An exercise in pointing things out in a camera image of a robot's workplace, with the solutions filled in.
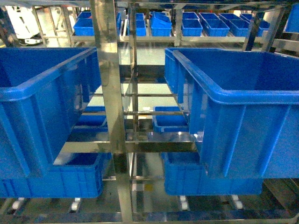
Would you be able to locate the small blue bin centre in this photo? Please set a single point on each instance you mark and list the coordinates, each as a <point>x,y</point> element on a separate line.
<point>169,123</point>

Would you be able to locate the lower blue bin right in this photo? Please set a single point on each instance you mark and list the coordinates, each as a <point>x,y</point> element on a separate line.
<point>185,176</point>

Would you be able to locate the large blue bin right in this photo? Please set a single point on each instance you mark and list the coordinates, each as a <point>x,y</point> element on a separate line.
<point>246,106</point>

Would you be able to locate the large blue bin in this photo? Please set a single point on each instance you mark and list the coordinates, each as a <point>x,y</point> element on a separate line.
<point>246,106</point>
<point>43,93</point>

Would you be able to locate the lower blue bin left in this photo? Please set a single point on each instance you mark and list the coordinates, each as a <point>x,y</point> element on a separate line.
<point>82,177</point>

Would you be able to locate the large blue bin left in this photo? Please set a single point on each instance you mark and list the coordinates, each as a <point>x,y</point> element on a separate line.
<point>43,93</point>

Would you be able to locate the stainless steel rack post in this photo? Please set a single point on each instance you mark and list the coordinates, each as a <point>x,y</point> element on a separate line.
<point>104,23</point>

